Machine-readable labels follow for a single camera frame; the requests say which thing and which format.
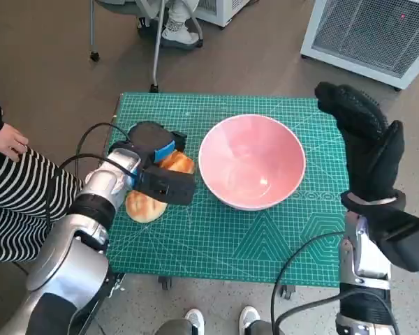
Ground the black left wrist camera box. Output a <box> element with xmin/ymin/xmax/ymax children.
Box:
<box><xmin>134</xmin><ymin>165</ymin><xmax>196</xmax><ymax>206</ymax></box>

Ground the person's hand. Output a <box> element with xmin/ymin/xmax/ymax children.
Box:
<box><xmin>0</xmin><ymin>122</ymin><xmax>29</xmax><ymax>162</ymax></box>

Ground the pink bowl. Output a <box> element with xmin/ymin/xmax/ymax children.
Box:
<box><xmin>198</xmin><ymin>114</ymin><xmax>307</xmax><ymax>212</ymax></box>

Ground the person in white clothes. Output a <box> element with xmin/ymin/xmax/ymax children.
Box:
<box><xmin>160</xmin><ymin>0</ymin><xmax>202</xmax><ymax>45</ymax></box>

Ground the white vented cabinet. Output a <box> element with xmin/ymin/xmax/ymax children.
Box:
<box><xmin>193</xmin><ymin>0</ymin><xmax>252</xmax><ymax>28</ymax></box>

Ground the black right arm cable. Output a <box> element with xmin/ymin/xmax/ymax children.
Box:
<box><xmin>270</xmin><ymin>230</ymin><xmax>345</xmax><ymax>335</ymax></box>
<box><xmin>275</xmin><ymin>291</ymin><xmax>401</xmax><ymax>335</ymax></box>

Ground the white appliance with grille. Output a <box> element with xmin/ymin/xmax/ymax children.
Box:
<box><xmin>300</xmin><ymin>0</ymin><xmax>419</xmax><ymax>91</ymax></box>

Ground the braided toy bread loaf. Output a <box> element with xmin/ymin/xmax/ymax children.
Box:
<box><xmin>159</xmin><ymin>149</ymin><xmax>196</xmax><ymax>174</ymax></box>

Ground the grey office chair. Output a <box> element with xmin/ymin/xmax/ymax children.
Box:
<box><xmin>89</xmin><ymin>0</ymin><xmax>203</xmax><ymax>94</ymax></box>

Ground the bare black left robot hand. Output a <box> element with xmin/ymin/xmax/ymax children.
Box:
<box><xmin>127</xmin><ymin>120</ymin><xmax>189</xmax><ymax>165</ymax></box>

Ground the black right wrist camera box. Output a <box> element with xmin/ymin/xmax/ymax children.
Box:
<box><xmin>368</xmin><ymin>200</ymin><xmax>419</xmax><ymax>274</ymax></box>

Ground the green cutting mat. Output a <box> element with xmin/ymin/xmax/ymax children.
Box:
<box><xmin>106</xmin><ymin>91</ymin><xmax>350</xmax><ymax>289</ymax></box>

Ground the round toy bread bun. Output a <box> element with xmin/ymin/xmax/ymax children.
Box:
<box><xmin>125</xmin><ymin>190</ymin><xmax>168</xmax><ymax>223</ymax></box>

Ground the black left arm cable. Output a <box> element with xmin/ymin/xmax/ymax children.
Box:
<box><xmin>45</xmin><ymin>153</ymin><xmax>135</xmax><ymax>228</ymax></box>
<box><xmin>75</xmin><ymin>121</ymin><xmax>131</xmax><ymax>165</ymax></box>

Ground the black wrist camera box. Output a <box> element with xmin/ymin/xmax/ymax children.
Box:
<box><xmin>134</xmin><ymin>165</ymin><xmax>196</xmax><ymax>206</ymax></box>
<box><xmin>368</xmin><ymin>200</ymin><xmax>419</xmax><ymax>274</ymax></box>

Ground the black table frame bar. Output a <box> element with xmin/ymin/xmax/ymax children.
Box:
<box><xmin>69</xmin><ymin>271</ymin><xmax>126</xmax><ymax>335</ymax></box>

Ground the dark grey leg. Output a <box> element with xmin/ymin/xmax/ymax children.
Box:
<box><xmin>247</xmin><ymin>320</ymin><xmax>277</xmax><ymax>335</ymax></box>
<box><xmin>155</xmin><ymin>319</ymin><xmax>193</xmax><ymax>335</ymax></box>

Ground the white sneaker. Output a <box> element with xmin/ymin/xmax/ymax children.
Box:
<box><xmin>239</xmin><ymin>306</ymin><xmax>261</xmax><ymax>335</ymax></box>
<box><xmin>184</xmin><ymin>308</ymin><xmax>206</xmax><ymax>335</ymax></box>

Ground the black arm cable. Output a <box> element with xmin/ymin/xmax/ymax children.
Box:
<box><xmin>275</xmin><ymin>291</ymin><xmax>401</xmax><ymax>335</ymax></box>
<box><xmin>45</xmin><ymin>153</ymin><xmax>135</xmax><ymax>228</ymax></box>
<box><xmin>75</xmin><ymin>121</ymin><xmax>131</xmax><ymax>165</ymax></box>
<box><xmin>270</xmin><ymin>230</ymin><xmax>345</xmax><ymax>335</ymax></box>

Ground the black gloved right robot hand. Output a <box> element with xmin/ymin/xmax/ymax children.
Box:
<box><xmin>315</xmin><ymin>82</ymin><xmax>405</xmax><ymax>202</ymax></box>

